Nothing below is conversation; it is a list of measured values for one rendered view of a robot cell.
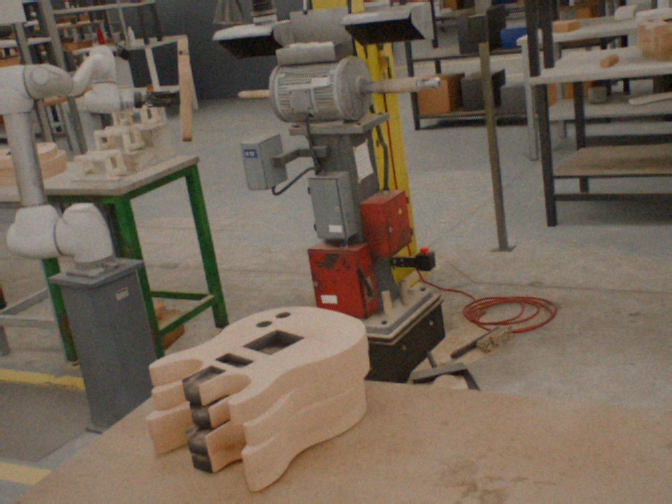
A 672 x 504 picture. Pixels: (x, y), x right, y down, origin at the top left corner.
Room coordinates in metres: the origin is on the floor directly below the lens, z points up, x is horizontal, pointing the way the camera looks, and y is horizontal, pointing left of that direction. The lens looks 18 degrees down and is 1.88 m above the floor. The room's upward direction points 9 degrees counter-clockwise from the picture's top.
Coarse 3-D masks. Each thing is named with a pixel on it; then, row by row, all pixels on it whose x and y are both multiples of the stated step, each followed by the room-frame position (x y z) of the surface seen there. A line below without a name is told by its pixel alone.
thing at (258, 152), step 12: (240, 144) 4.02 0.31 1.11; (252, 144) 3.98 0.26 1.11; (264, 144) 3.99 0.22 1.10; (276, 144) 4.06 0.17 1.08; (252, 156) 3.99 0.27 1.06; (264, 156) 3.98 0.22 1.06; (252, 168) 4.00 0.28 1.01; (264, 168) 3.97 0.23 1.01; (276, 168) 4.04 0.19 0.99; (312, 168) 4.05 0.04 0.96; (252, 180) 4.00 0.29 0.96; (264, 180) 3.97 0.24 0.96; (276, 180) 4.03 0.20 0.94
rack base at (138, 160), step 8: (136, 152) 4.70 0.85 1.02; (144, 152) 4.74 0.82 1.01; (152, 152) 4.79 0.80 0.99; (112, 160) 4.73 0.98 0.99; (128, 160) 4.69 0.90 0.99; (136, 160) 4.68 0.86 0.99; (144, 160) 4.73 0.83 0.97; (152, 160) 4.78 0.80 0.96; (104, 168) 4.77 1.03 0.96; (112, 168) 4.74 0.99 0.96; (128, 168) 4.69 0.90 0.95; (136, 168) 4.67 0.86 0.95; (144, 168) 4.72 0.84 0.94
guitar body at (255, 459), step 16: (320, 400) 1.83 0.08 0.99; (336, 400) 1.83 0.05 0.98; (352, 400) 1.86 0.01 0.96; (160, 416) 1.88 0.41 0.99; (176, 416) 1.90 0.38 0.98; (304, 416) 1.80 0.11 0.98; (320, 416) 1.81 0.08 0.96; (336, 416) 1.83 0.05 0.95; (160, 432) 1.88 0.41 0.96; (192, 432) 1.81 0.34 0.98; (208, 432) 1.80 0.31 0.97; (224, 432) 1.79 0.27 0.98; (240, 432) 1.80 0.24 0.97; (288, 432) 1.76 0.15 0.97; (192, 448) 1.78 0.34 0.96; (208, 448) 1.76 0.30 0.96; (256, 448) 1.68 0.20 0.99; (272, 448) 1.70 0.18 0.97; (256, 464) 1.67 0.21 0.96
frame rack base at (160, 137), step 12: (132, 132) 4.86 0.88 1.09; (144, 132) 4.83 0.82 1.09; (156, 132) 4.84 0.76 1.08; (168, 132) 4.92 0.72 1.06; (120, 144) 4.91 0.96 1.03; (144, 144) 4.83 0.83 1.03; (156, 144) 4.82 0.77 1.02; (168, 144) 4.90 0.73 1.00; (156, 156) 4.81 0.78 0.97; (168, 156) 4.88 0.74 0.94
